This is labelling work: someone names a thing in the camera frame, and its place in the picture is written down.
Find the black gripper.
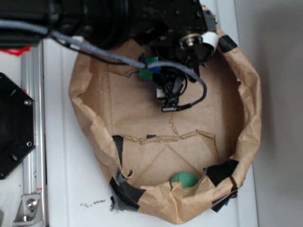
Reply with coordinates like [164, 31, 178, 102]
[152, 44, 215, 112]

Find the green rectangular block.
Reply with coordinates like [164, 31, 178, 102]
[139, 55, 161, 80]

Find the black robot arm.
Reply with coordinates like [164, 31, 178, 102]
[0, 0, 219, 112]

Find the brown paper bag tray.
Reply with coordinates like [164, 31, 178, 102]
[69, 29, 262, 224]

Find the green ball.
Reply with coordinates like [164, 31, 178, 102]
[170, 172, 198, 188]

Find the grey braided cable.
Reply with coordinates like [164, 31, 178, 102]
[0, 19, 208, 111]

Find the aluminium extrusion rail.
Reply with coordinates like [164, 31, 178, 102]
[13, 44, 48, 227]

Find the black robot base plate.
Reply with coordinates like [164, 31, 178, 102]
[0, 73, 35, 180]

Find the metal corner bracket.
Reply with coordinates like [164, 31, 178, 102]
[12, 194, 45, 227]

